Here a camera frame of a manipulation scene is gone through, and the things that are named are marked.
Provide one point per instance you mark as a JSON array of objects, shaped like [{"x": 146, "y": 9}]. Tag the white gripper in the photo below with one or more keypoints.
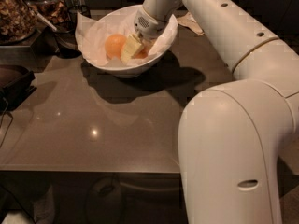
[{"x": 148, "y": 24}]

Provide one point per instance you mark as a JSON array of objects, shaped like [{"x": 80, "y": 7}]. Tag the orange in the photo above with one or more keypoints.
[
  {"x": 143, "y": 53},
  {"x": 114, "y": 44}
]

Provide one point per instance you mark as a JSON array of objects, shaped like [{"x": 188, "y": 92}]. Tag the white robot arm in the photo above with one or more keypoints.
[{"x": 229, "y": 136}]

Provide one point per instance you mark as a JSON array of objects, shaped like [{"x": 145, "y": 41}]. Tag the white paper bowl liner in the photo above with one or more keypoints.
[{"x": 92, "y": 38}]

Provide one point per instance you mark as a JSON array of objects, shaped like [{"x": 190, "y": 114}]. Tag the crumpled paper napkin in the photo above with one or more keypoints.
[{"x": 189, "y": 22}]

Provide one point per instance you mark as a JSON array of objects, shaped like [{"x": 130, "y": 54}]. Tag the small glass snack jar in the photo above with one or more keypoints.
[{"x": 54, "y": 11}]

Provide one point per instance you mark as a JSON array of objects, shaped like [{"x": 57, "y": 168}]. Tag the large glass snack jar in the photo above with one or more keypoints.
[{"x": 17, "y": 21}]

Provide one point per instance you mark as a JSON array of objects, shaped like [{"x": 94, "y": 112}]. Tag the dark device with cable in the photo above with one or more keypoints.
[{"x": 15, "y": 86}]

